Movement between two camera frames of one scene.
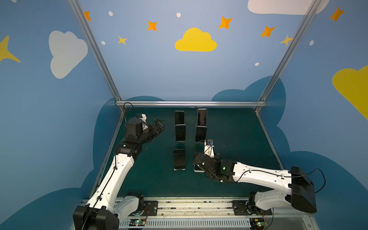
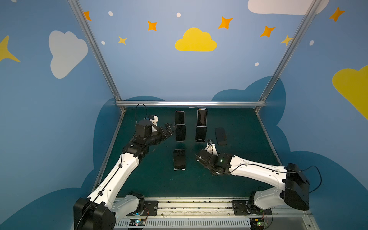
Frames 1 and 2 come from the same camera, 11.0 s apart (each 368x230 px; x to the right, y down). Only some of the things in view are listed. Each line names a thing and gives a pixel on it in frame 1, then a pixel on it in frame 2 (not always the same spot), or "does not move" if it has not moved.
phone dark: [201, 133] does not move
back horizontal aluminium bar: [191, 102] does not move
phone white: [197, 168] to [221, 135]
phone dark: [179, 159] does not move
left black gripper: [152, 129] to [165, 131]
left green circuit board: [137, 222] does not move
